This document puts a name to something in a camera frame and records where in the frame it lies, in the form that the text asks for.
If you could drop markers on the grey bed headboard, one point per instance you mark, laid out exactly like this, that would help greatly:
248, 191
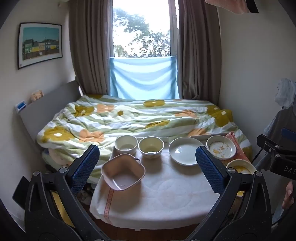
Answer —
46, 109

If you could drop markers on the pink cloth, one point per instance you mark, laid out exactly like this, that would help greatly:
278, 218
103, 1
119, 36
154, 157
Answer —
227, 5

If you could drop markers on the yellow rimmed plate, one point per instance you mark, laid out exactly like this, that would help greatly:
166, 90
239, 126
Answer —
240, 165

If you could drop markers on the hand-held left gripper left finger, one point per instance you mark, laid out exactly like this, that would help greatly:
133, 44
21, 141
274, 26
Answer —
85, 166

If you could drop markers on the light blue cloth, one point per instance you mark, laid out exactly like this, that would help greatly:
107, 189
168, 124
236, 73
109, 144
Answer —
143, 77

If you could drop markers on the white plate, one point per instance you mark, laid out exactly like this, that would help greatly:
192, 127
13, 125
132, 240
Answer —
182, 151

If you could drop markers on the window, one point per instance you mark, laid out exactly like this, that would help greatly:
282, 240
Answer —
141, 30

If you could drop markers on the cream bowl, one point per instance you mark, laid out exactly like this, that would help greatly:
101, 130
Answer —
150, 147

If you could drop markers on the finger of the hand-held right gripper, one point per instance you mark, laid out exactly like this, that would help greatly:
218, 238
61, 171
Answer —
289, 133
268, 142

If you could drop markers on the white tablecloth with orange border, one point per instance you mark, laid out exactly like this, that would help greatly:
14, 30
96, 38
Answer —
161, 192

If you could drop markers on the framed wall picture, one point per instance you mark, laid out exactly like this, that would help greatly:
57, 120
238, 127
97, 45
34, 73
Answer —
39, 45

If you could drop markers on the white plastic bag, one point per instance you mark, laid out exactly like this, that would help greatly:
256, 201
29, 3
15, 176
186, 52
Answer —
285, 92

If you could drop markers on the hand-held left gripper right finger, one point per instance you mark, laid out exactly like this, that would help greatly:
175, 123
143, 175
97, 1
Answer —
208, 169

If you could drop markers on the grey hanging garment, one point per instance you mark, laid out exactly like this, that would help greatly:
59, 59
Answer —
282, 120

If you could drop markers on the floral blanket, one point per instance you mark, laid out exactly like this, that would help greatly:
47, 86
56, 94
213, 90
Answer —
138, 120

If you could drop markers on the small plush toy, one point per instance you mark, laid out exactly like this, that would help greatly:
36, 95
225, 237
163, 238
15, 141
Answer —
37, 95

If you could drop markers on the brown curtain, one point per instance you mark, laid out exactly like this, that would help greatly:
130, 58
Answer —
198, 51
90, 46

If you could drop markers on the blue and white packet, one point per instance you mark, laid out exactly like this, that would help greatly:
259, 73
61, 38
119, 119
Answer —
21, 106

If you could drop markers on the white bowl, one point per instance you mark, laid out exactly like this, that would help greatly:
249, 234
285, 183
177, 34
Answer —
126, 144

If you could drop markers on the duck print plate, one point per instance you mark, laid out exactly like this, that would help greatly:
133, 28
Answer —
219, 148

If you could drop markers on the pink square bowl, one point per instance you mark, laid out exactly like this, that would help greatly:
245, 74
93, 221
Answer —
122, 172

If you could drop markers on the yellow box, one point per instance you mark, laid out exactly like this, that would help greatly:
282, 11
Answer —
60, 208

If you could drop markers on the person's right hand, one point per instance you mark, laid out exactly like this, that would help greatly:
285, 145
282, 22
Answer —
289, 197

